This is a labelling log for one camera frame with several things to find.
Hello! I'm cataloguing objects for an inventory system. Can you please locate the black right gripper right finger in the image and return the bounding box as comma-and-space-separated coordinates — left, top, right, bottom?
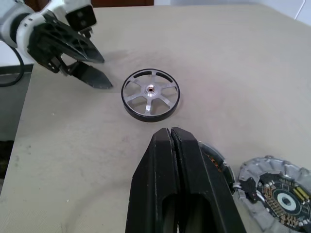
171, 126, 247, 233

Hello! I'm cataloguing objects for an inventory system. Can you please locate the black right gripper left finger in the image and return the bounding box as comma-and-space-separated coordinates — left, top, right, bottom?
125, 128, 182, 233

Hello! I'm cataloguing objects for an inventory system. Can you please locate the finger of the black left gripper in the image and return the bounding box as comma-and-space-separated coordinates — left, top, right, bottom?
72, 62, 114, 90
43, 11, 105, 64

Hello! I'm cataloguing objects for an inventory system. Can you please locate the grey metal motor housing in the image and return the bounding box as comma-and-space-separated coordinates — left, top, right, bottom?
198, 142, 236, 195

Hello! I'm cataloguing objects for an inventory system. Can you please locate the spoked silver rotor black rim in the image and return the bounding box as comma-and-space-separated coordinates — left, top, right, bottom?
121, 68, 180, 123

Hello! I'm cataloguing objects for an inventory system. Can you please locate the grey motor lid circuit board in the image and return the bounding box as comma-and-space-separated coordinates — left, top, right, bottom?
232, 155, 311, 233

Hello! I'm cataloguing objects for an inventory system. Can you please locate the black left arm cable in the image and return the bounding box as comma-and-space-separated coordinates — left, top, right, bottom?
0, 46, 25, 87

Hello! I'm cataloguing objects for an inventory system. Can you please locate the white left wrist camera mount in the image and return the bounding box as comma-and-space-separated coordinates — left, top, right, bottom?
16, 0, 98, 63

